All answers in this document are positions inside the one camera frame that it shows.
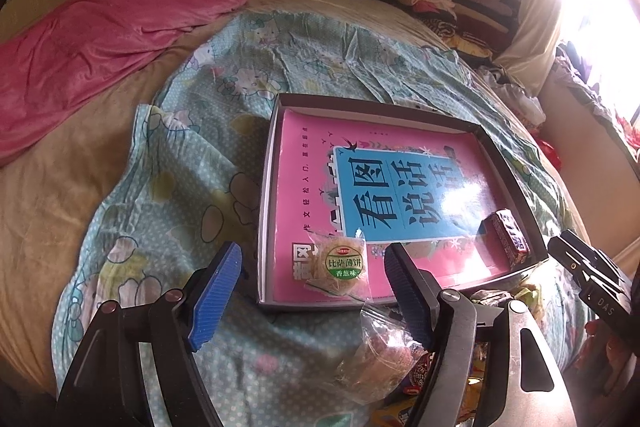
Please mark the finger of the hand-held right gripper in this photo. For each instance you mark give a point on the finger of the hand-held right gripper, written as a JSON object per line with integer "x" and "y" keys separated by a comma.
{"x": 565, "y": 254}
{"x": 577, "y": 243}

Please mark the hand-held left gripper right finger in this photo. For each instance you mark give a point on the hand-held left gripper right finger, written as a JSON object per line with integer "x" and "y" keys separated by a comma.
{"x": 407, "y": 297}

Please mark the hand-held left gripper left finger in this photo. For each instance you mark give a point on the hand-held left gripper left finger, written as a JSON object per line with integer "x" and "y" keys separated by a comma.
{"x": 215, "y": 302}

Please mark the light green snack packet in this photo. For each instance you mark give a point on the light green snack packet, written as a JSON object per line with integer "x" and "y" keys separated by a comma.
{"x": 530, "y": 294}

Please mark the purple snack bar packet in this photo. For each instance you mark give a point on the purple snack bar packet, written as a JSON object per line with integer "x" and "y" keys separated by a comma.
{"x": 510, "y": 234}

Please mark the clear zip bag of snacks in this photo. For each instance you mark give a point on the clear zip bag of snacks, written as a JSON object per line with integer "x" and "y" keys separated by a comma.
{"x": 380, "y": 357}

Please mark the round cracker clear packet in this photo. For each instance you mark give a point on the round cracker clear packet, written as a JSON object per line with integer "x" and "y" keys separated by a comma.
{"x": 342, "y": 264}

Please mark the shallow black cardboard box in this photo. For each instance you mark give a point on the shallow black cardboard box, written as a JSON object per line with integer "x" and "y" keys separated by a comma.
{"x": 267, "y": 187}

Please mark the person's right hand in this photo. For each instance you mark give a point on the person's right hand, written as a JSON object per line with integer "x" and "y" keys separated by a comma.
{"x": 615, "y": 352}

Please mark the dark red snack packet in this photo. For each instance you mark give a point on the dark red snack packet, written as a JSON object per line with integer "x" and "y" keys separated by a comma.
{"x": 417, "y": 379}

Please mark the red plastic bag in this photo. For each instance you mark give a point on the red plastic bag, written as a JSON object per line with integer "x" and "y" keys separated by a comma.
{"x": 552, "y": 154}

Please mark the yellow snack packet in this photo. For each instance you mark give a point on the yellow snack packet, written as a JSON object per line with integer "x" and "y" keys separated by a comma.
{"x": 472, "y": 402}

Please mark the blue cartoon printed blanket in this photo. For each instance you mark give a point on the blue cartoon printed blanket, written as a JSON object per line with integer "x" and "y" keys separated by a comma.
{"x": 200, "y": 157}

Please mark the pink book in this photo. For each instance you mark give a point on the pink book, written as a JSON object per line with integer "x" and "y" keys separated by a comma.
{"x": 310, "y": 167}

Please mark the heap of clothes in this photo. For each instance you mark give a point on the heap of clothes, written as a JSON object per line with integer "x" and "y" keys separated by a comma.
{"x": 580, "y": 67}

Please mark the bed with beige sheet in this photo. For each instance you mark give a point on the bed with beige sheet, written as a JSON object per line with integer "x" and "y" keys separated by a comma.
{"x": 60, "y": 187}

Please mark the cream curtain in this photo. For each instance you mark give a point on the cream curtain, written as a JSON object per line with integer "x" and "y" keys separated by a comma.
{"x": 530, "y": 37}

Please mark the pink blanket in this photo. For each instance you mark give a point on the pink blanket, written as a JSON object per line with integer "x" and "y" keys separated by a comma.
{"x": 100, "y": 47}

